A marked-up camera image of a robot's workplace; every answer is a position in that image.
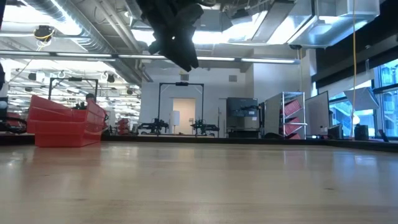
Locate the grey whiteboard panel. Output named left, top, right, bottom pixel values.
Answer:
left=305, top=90, right=330, bottom=137

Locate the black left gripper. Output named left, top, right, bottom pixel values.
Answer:
left=136, top=0, right=205, bottom=72

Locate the yellow hanging cable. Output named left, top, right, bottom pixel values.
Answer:
left=352, top=0, right=358, bottom=138

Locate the ceiling strip light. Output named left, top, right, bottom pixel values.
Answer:
left=0, top=51, right=168, bottom=60
left=197, top=55, right=300, bottom=65

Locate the dark grey cabinet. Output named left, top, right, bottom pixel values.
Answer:
left=226, top=96, right=261, bottom=139

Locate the silver metal shelf rack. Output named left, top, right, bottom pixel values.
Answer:
left=280, top=91, right=308, bottom=140

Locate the black gantry frame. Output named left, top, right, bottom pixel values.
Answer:
left=157, top=82, right=205, bottom=137
left=48, top=77, right=99, bottom=105

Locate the bright ceiling light panel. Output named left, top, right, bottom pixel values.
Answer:
left=132, top=29, right=224, bottom=45

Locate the black desktop device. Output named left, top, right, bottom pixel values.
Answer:
left=327, top=123, right=345, bottom=140

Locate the red plastic bin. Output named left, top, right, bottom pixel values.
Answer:
left=27, top=95, right=108, bottom=148

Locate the black box speaker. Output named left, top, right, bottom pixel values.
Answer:
left=354, top=124, right=369, bottom=141

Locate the blue tinted window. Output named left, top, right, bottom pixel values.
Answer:
left=329, top=58, right=398, bottom=138

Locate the silver ventilation duct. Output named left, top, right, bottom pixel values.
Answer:
left=21, top=0, right=147, bottom=86

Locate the black yellow cable reel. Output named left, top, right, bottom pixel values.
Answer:
left=33, top=24, right=57, bottom=44

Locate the beige door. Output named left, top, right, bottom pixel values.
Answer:
left=172, top=97, right=197, bottom=136

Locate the white hanging shade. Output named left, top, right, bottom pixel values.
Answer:
left=343, top=86, right=380, bottom=111

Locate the large silver air duct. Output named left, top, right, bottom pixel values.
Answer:
left=287, top=0, right=381, bottom=50

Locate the grey ceiling duct box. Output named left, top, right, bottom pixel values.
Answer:
left=198, top=8, right=233, bottom=32

